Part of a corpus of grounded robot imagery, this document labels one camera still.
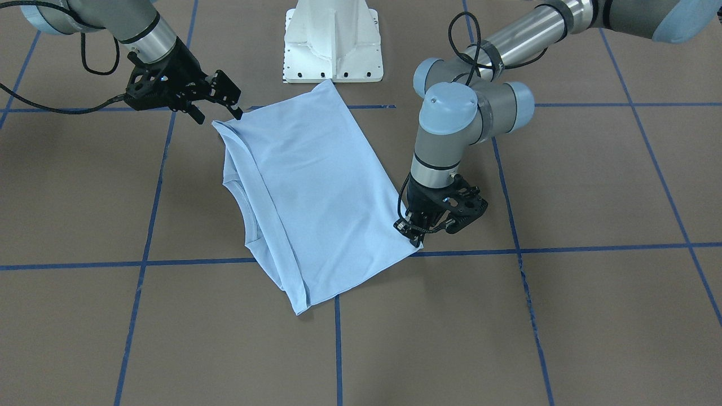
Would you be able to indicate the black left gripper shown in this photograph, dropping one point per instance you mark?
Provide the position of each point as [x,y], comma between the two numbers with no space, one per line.
[418,198]

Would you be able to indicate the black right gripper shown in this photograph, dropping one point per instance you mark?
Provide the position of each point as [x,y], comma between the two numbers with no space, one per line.
[181,64]

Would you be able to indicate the light blue t-shirt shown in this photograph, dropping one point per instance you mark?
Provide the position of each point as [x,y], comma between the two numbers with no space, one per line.
[318,207]

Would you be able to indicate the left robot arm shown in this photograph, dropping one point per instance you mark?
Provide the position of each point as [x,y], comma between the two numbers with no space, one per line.
[464,101]

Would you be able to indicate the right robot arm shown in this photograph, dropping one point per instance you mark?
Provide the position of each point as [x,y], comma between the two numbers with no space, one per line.
[135,25]

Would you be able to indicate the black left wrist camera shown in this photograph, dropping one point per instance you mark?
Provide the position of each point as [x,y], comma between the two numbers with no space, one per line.
[464,204]

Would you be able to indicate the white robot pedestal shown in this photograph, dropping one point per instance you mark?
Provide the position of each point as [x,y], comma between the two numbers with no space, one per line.
[332,40]

